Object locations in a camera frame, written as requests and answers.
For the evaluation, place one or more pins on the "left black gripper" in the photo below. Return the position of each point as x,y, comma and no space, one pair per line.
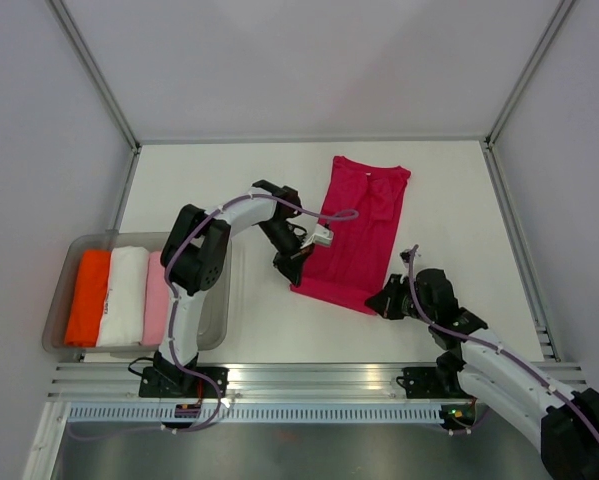
290,268

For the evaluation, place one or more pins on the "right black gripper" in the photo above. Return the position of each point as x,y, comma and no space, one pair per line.
383,303

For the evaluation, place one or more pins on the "magenta t shirt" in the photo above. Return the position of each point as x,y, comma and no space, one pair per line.
353,268

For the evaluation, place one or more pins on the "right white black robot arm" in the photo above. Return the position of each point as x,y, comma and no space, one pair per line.
561,422

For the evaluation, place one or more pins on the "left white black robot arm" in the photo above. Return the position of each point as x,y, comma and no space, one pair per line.
194,257

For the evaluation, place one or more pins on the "pink rolled t shirt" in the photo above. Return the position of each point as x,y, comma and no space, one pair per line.
156,302

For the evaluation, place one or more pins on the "clear plastic bin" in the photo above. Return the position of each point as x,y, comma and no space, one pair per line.
214,319

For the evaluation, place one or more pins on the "white rolled t shirt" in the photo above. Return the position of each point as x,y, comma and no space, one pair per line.
123,315

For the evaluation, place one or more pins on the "orange rolled t shirt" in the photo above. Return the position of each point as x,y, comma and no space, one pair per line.
88,300

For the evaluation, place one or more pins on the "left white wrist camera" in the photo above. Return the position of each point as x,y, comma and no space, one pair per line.
322,235

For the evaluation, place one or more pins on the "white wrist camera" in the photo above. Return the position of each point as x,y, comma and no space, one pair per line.
322,235
407,256

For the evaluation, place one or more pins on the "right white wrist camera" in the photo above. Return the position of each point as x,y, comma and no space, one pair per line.
407,256

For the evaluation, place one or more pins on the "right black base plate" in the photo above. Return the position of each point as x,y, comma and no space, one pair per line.
430,383

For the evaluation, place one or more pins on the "aluminium mounting rail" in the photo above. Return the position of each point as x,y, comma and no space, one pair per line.
347,383

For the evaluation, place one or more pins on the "left aluminium frame post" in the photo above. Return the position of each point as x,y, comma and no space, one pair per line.
75,38

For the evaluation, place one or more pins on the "aluminium frame post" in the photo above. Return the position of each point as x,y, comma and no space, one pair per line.
75,38
541,49

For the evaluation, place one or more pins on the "white slotted cable duct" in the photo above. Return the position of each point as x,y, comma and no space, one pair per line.
260,413

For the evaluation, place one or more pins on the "right aluminium frame post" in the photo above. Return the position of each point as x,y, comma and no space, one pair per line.
541,49

